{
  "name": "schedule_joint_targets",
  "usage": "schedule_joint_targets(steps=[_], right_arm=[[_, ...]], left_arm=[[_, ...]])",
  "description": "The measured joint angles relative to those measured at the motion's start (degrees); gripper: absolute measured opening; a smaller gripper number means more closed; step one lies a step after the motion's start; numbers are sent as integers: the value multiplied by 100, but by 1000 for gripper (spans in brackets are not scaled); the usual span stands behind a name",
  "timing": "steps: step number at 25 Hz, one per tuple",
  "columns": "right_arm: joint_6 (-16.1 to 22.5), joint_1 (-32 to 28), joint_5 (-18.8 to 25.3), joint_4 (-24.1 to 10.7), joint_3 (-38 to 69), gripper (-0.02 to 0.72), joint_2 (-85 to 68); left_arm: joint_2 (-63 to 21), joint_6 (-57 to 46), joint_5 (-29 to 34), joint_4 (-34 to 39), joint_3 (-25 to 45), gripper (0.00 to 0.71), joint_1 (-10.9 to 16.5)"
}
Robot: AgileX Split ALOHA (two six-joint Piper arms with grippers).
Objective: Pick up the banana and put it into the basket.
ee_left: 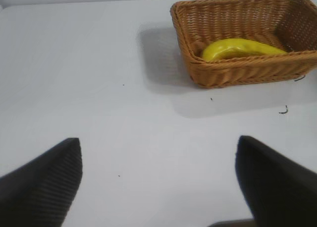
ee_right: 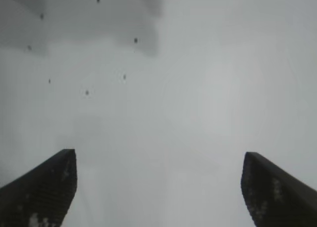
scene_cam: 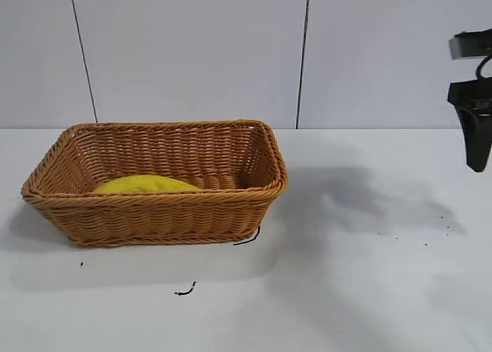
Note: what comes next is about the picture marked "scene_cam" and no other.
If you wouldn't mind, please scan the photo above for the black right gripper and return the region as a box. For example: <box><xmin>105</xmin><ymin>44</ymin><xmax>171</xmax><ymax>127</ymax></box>
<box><xmin>446</xmin><ymin>78</ymin><xmax>492</xmax><ymax>174</ymax></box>

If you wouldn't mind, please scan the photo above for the yellow banana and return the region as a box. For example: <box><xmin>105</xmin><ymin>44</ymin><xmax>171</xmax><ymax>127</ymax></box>
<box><xmin>92</xmin><ymin>174</ymin><xmax>203</xmax><ymax>194</ymax></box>

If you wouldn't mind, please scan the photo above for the brown woven wicker basket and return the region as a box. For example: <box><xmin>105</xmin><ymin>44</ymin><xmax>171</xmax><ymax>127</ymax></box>
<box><xmin>20</xmin><ymin>118</ymin><xmax>290</xmax><ymax>247</ymax></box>

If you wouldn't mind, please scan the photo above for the black camera cable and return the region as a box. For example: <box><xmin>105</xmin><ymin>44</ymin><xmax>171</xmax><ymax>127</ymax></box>
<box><xmin>475</xmin><ymin>54</ymin><xmax>492</xmax><ymax>81</ymax></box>

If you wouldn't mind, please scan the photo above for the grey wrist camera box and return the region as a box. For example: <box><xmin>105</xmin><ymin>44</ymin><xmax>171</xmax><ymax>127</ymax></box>
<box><xmin>447</xmin><ymin>29</ymin><xmax>492</xmax><ymax>60</ymax></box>

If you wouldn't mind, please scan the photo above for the short black wire scrap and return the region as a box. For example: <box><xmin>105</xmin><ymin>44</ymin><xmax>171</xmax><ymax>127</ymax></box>
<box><xmin>174</xmin><ymin>281</ymin><xmax>198</xmax><ymax>297</ymax></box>
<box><xmin>232</xmin><ymin>226</ymin><xmax>262</xmax><ymax>247</ymax></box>

